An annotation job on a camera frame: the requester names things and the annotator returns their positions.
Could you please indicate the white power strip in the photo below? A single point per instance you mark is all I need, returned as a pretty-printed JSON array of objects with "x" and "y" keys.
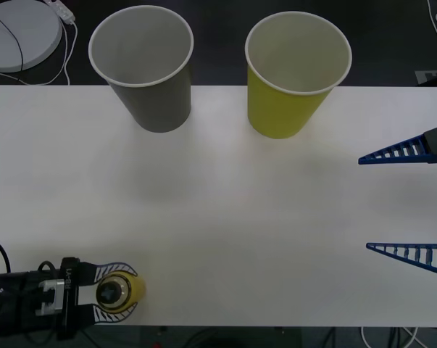
[{"x": 64, "y": 9}]

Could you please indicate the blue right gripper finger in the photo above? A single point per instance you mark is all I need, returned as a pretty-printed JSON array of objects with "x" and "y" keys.
[
  {"x": 433, "y": 145},
  {"x": 433, "y": 262}
]

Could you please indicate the yellow-green plastic waste bin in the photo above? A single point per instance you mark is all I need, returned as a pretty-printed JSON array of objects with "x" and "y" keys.
[{"x": 276, "y": 116}]

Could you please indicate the grey plastic waste bin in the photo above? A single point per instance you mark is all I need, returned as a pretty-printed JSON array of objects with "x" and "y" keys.
[{"x": 156, "y": 108}]

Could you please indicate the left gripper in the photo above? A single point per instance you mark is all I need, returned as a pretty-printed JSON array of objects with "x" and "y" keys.
[{"x": 73, "y": 290}]

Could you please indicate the yellow bottle with black cap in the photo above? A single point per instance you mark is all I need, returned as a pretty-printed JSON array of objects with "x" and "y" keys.
[{"x": 136, "y": 288}]

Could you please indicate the grey marker board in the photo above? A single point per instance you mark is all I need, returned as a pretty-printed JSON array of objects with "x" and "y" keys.
[{"x": 426, "y": 75}]

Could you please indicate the white round disc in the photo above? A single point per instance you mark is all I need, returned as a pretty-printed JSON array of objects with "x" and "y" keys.
[{"x": 33, "y": 32}]

